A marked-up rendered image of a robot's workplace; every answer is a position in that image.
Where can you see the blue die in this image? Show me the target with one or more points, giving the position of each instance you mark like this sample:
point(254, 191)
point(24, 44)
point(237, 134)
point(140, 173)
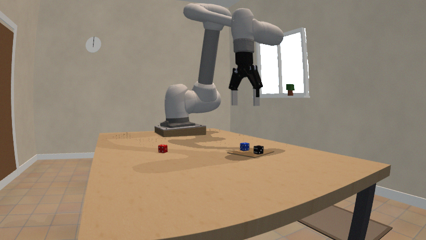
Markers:
point(244, 146)

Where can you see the red die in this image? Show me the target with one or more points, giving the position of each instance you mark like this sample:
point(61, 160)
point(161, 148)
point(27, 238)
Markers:
point(162, 148)

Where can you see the black die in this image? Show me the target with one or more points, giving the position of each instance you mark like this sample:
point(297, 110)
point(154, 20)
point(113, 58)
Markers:
point(258, 149)

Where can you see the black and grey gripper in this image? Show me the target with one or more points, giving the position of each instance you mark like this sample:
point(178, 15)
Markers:
point(245, 68)

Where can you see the brown mat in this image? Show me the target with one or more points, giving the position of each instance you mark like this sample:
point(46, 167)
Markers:
point(250, 153)

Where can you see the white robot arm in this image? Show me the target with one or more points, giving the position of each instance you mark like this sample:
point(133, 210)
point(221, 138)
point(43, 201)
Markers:
point(179, 101)

